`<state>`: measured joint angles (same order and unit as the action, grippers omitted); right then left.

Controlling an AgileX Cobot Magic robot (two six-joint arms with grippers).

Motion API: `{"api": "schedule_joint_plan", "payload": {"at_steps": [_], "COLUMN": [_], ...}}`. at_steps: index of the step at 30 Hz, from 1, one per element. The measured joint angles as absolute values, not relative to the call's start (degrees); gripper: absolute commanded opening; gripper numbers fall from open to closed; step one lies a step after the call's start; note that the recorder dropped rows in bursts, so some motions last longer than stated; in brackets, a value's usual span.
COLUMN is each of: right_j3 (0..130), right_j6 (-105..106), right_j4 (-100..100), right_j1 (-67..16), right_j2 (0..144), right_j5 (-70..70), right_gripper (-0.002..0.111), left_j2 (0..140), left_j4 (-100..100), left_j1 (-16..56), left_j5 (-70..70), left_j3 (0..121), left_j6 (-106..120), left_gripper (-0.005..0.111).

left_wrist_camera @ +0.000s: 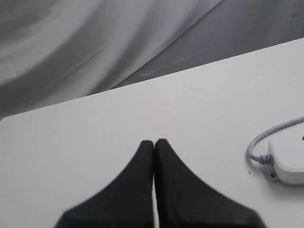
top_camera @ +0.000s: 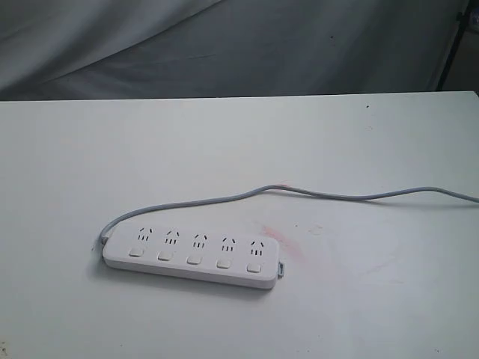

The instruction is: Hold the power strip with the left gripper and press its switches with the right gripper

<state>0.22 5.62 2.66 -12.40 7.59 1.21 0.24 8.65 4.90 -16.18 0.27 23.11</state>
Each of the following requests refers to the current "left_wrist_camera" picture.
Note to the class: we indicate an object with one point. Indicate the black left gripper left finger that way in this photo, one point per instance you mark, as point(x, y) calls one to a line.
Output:
point(124, 203)

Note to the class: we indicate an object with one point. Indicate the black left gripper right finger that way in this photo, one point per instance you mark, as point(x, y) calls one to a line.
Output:
point(185, 201)

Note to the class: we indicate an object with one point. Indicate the white power strip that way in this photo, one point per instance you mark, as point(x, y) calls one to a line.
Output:
point(288, 158)

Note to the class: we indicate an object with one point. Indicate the grey backdrop cloth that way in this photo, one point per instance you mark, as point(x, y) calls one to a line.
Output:
point(52, 51)

